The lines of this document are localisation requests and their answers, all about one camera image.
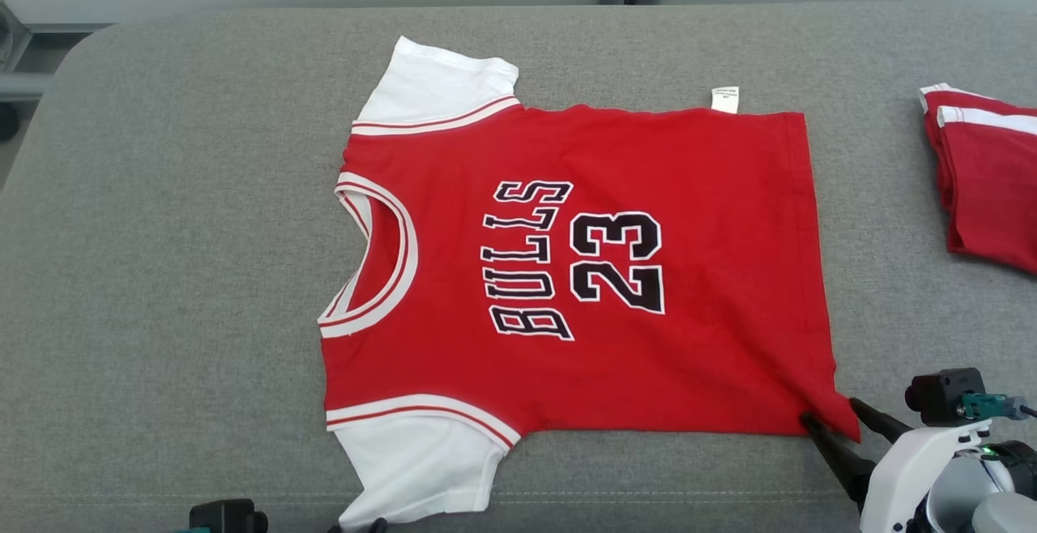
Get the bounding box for red white Bulls jersey shirt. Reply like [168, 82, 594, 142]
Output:
[318, 36, 861, 531]

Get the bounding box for teal camera cable connector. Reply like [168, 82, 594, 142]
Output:
[962, 394, 1037, 422]

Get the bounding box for grey partition foot with caster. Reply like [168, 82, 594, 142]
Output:
[0, 2, 110, 143]

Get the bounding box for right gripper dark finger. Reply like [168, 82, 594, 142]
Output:
[849, 397, 912, 445]
[800, 411, 876, 510]

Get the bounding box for grey fabric sofa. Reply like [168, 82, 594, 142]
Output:
[0, 2, 1037, 533]

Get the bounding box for red shorts with white stripes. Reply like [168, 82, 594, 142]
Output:
[920, 83, 1037, 276]

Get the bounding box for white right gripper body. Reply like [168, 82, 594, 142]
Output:
[860, 424, 991, 533]

